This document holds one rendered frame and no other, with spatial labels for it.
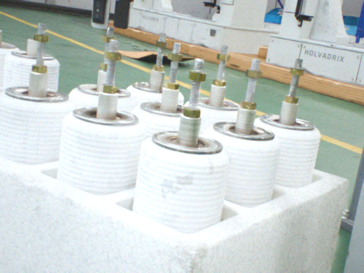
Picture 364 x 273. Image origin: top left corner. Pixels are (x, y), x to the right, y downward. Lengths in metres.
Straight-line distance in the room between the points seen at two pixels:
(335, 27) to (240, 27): 0.87
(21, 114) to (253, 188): 0.29
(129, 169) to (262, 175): 0.16
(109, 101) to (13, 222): 0.17
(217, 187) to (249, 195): 0.10
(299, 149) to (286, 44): 2.83
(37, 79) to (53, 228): 0.20
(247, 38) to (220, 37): 0.23
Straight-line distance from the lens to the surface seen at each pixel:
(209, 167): 0.55
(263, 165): 0.65
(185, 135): 0.57
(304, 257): 0.77
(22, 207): 0.66
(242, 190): 0.65
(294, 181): 0.76
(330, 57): 3.30
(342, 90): 3.12
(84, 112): 0.65
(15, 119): 0.70
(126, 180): 0.64
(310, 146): 0.76
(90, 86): 0.83
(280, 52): 3.60
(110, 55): 0.63
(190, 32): 4.46
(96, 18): 0.77
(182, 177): 0.54
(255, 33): 4.29
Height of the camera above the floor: 0.39
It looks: 14 degrees down
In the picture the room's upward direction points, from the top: 8 degrees clockwise
